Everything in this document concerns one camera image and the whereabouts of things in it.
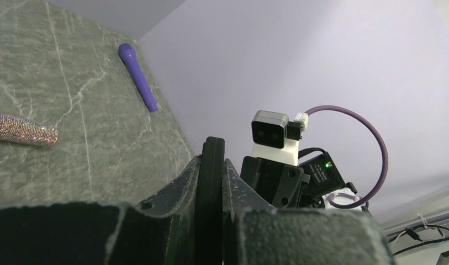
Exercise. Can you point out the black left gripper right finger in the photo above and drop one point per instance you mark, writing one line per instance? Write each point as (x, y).
(255, 232)

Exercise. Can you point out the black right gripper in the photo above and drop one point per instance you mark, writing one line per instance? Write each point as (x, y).
(277, 183)

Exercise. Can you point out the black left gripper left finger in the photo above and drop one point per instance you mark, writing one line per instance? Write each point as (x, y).
(158, 230)

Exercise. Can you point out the glitter toy microphone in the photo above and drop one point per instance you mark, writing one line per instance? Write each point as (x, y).
(17, 130)

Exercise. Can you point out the purple toy microphone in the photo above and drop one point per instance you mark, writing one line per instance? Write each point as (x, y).
(130, 59)

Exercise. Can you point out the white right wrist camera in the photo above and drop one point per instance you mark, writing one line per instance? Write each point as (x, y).
(276, 137)

